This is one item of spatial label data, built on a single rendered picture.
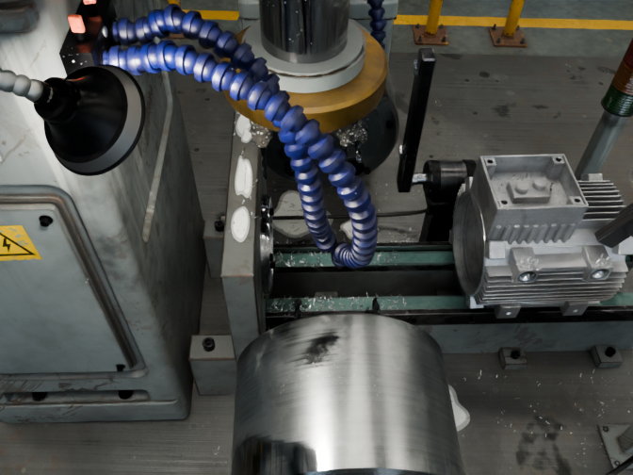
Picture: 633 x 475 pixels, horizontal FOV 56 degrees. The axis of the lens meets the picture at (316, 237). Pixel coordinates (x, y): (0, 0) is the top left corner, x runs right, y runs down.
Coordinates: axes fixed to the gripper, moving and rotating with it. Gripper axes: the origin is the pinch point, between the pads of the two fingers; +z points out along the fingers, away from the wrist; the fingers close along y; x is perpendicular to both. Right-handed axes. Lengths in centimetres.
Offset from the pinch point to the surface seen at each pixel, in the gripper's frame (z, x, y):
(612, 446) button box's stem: 24.4, 19.8, 17.9
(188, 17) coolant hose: -4, -61, 7
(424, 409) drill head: 13.3, -27.8, 25.4
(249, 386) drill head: 25, -42, 21
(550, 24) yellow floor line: 50, 138, -235
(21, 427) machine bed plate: 71, -58, 12
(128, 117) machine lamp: -5, -64, 21
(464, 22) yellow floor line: 73, 98, -237
